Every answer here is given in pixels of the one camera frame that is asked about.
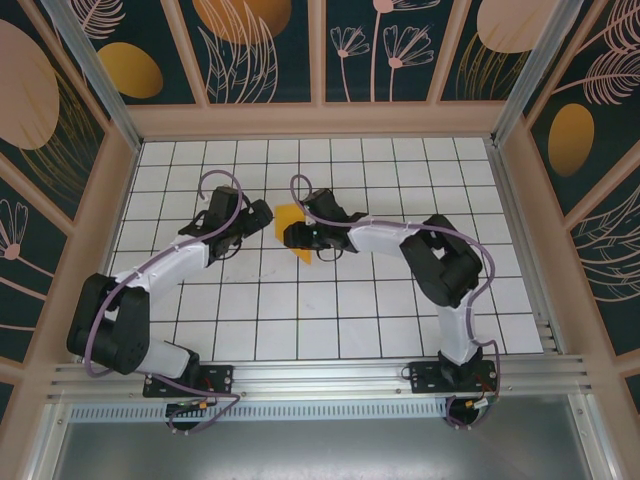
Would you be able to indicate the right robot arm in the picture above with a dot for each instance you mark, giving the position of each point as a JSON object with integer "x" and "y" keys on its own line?
{"x": 440, "y": 265}

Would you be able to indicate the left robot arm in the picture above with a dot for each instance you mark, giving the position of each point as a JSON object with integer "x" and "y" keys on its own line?
{"x": 165, "y": 265}

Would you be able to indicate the grey metal sheet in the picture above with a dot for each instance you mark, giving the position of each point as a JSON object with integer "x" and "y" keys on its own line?
{"x": 320, "y": 450}

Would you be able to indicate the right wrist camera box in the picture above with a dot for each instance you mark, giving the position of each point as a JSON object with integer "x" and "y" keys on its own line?
{"x": 308, "y": 218}

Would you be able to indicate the dark wall panel orange circle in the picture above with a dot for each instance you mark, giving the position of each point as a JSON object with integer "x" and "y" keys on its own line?
{"x": 280, "y": 60}

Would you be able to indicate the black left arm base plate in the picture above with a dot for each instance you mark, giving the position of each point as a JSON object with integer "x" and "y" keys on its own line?
{"x": 220, "y": 380}

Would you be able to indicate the long aluminium mounting rail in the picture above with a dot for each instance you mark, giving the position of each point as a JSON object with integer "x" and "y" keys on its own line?
{"x": 320, "y": 380}

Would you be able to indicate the dark wall panel orange oval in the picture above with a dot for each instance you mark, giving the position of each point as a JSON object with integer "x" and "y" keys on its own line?
{"x": 150, "y": 50}
{"x": 600, "y": 125}

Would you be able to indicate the aluminium corner post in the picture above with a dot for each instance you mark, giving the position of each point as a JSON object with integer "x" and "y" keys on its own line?
{"x": 100, "y": 85}
{"x": 530, "y": 75}

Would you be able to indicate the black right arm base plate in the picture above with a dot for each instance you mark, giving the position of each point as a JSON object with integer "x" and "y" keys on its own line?
{"x": 425, "y": 377}

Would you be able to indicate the dark wall panel pink flowers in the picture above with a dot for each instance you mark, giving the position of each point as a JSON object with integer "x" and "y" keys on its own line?
{"x": 25, "y": 300}
{"x": 400, "y": 30}

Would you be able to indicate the aluminium side rail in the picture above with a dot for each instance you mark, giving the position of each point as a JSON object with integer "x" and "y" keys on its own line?
{"x": 520, "y": 240}

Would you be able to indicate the dark wall panel pink circle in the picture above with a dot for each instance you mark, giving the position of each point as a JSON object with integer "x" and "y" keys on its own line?
{"x": 30, "y": 100}
{"x": 480, "y": 75}

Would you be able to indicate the dark wall panel pink leaves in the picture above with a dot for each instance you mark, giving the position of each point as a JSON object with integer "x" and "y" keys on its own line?
{"x": 610, "y": 260}

